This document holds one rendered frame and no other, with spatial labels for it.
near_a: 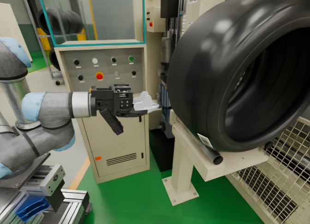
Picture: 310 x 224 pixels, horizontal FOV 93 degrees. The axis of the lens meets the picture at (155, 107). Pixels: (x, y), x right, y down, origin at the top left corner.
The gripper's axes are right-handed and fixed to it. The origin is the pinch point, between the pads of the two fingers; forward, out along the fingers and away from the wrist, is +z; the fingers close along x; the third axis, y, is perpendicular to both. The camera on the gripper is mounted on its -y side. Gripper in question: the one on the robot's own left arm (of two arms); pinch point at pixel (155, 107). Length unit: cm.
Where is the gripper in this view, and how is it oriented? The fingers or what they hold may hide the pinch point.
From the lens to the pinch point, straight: 50.5
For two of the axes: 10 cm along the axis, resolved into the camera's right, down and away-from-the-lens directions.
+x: -3.1, -4.7, 8.3
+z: 9.4, -0.5, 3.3
